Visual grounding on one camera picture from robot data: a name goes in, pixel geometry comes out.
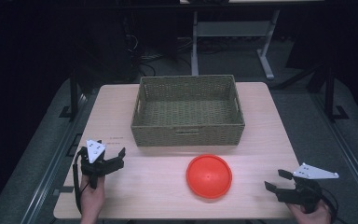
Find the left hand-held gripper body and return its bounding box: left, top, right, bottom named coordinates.
left=81, top=139, right=126, bottom=189

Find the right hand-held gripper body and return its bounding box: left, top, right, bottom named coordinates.
left=275, top=161, right=340, bottom=215

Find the orange round plastic plate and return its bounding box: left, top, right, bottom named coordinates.
left=186, top=154, right=233, bottom=200

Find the green woven basket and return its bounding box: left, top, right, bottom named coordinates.
left=131, top=74, right=246, bottom=147

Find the person's right hand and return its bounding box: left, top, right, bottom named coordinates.
left=286, top=199, right=333, bottom=224

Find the person's left hand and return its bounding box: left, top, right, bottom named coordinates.
left=79, top=174, right=106, bottom=224

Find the black metal stand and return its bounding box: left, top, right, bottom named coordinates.
left=59, top=69, right=80, bottom=119
left=323, top=63, right=350, bottom=121

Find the aluminium floor rail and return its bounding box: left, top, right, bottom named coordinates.
left=310, top=92, right=358, bottom=208
left=20, top=92, right=90, bottom=224

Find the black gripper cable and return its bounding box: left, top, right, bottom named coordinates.
left=72, top=152, right=91, bottom=216
left=319, top=186, right=340, bottom=222

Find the bundle of floor cables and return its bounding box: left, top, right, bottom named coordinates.
left=122, top=32, right=194, bottom=77

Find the grey metal desk frame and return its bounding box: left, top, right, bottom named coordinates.
left=190, top=8, right=282, bottom=81

